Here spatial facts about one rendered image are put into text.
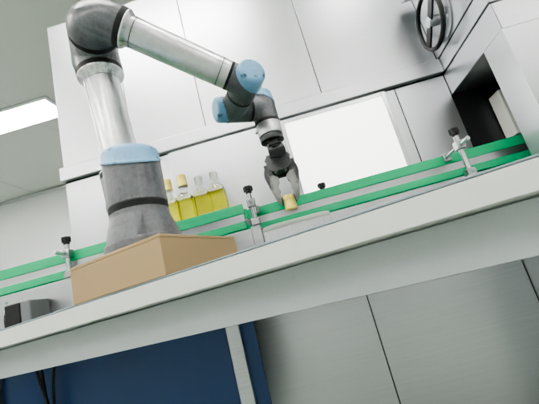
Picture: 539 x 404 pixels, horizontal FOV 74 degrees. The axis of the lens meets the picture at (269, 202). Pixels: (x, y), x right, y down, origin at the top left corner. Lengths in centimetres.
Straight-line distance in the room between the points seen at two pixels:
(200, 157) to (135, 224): 81
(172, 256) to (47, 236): 495
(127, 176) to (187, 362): 61
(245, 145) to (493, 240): 111
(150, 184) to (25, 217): 509
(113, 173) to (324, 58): 112
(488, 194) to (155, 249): 45
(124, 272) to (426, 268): 45
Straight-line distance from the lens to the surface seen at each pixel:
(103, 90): 101
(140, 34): 96
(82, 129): 178
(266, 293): 53
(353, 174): 139
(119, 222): 71
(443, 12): 152
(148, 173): 74
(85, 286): 71
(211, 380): 113
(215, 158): 145
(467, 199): 42
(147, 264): 60
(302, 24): 173
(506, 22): 135
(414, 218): 42
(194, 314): 60
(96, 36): 99
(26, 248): 568
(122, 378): 122
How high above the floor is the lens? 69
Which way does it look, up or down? 14 degrees up
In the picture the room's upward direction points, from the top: 15 degrees counter-clockwise
